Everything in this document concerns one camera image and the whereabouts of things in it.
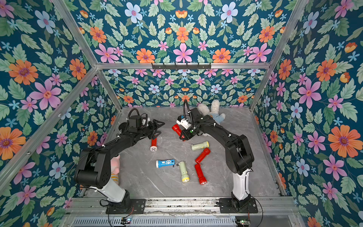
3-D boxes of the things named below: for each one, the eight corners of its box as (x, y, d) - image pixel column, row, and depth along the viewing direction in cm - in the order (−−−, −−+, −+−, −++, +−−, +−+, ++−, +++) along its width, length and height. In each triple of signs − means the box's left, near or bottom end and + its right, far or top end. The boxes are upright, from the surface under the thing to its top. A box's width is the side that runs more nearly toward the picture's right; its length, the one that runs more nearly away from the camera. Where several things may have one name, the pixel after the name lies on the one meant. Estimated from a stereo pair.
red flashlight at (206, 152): (191, 166, 89) (191, 164, 87) (204, 147, 98) (204, 145, 95) (199, 171, 87) (199, 169, 85) (211, 151, 96) (211, 149, 94)
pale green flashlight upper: (191, 151, 96) (191, 148, 93) (190, 146, 98) (190, 143, 96) (209, 148, 97) (209, 145, 94) (207, 143, 100) (208, 140, 97)
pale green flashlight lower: (182, 183, 83) (182, 182, 80) (176, 165, 90) (175, 162, 88) (191, 180, 84) (191, 178, 82) (184, 162, 92) (183, 159, 89)
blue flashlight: (156, 168, 89) (155, 166, 86) (156, 162, 91) (155, 160, 88) (175, 164, 90) (175, 162, 87) (175, 159, 92) (174, 157, 89)
